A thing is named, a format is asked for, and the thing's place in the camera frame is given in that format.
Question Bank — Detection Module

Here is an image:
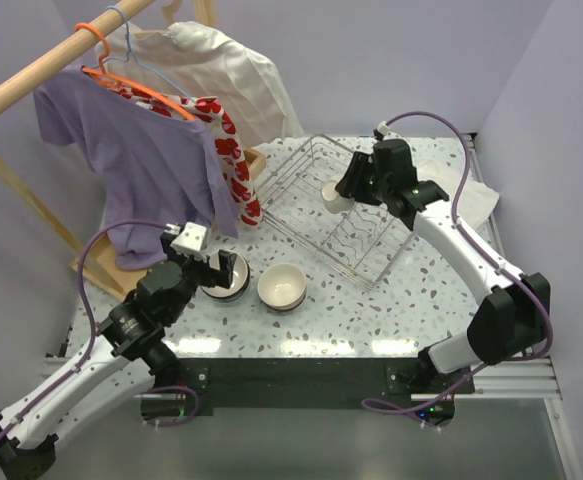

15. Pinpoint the purple t-shirt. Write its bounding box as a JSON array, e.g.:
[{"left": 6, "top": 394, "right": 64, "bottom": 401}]
[{"left": 33, "top": 66, "right": 239, "bottom": 270}]

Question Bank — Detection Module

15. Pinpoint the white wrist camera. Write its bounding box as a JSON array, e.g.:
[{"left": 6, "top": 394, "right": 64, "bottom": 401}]
[
  {"left": 161, "top": 222, "right": 210, "bottom": 258},
  {"left": 373, "top": 121, "right": 403, "bottom": 142}
]

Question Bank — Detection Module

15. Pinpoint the orange hanger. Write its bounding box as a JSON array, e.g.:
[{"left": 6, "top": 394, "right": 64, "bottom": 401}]
[{"left": 75, "top": 22, "right": 196, "bottom": 122}]

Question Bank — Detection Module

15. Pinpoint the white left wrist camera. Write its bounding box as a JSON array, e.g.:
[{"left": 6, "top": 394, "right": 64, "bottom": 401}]
[{"left": 161, "top": 222, "right": 210, "bottom": 258}]

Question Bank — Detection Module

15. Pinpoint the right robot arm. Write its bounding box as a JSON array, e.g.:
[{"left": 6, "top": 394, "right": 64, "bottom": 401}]
[{"left": 321, "top": 139, "right": 552, "bottom": 393}]

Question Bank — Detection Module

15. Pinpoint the small white bowl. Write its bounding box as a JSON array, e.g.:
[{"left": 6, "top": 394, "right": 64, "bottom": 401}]
[{"left": 321, "top": 180, "right": 355, "bottom": 214}]

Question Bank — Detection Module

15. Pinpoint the blue wire hanger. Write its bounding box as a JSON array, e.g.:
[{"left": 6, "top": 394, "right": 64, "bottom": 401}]
[{"left": 104, "top": 5, "right": 191, "bottom": 99}]

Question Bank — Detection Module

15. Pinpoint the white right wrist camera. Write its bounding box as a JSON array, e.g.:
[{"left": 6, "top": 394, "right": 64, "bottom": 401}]
[{"left": 373, "top": 121, "right": 403, "bottom": 142}]

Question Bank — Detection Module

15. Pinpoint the white folded cloth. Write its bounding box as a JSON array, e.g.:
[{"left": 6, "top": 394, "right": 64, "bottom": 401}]
[{"left": 417, "top": 160, "right": 500, "bottom": 230}]

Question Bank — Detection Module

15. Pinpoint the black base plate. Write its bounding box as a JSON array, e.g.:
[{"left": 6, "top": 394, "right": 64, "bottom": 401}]
[{"left": 140, "top": 357, "right": 474, "bottom": 422}]

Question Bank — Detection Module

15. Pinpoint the cream floral bowl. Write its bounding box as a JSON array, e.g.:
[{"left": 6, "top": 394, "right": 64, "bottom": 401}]
[{"left": 257, "top": 263, "right": 307, "bottom": 306}]

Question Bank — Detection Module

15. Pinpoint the wire dish rack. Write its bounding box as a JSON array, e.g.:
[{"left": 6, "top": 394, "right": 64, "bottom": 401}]
[{"left": 259, "top": 134, "right": 414, "bottom": 289}]

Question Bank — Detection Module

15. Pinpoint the red floral cloth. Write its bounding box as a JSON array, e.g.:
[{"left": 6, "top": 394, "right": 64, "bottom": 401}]
[{"left": 115, "top": 84, "right": 264, "bottom": 227}]

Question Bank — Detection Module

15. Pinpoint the white shirt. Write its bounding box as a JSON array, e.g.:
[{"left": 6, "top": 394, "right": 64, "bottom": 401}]
[{"left": 106, "top": 21, "right": 304, "bottom": 147}]

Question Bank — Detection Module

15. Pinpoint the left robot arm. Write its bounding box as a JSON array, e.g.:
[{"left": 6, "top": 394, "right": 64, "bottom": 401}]
[{"left": 0, "top": 233, "right": 237, "bottom": 479}]

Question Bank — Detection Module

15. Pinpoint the red bowl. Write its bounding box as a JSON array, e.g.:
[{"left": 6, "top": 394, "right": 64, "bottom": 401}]
[{"left": 228, "top": 253, "right": 251, "bottom": 292}]

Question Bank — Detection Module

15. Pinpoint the teal white dotted bowl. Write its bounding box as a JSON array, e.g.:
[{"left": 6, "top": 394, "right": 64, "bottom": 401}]
[{"left": 262, "top": 296, "right": 306, "bottom": 313}]

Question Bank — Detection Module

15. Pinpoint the wooden clothes rack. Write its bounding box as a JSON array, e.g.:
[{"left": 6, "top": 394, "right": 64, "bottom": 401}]
[{"left": 0, "top": 0, "right": 267, "bottom": 296}]

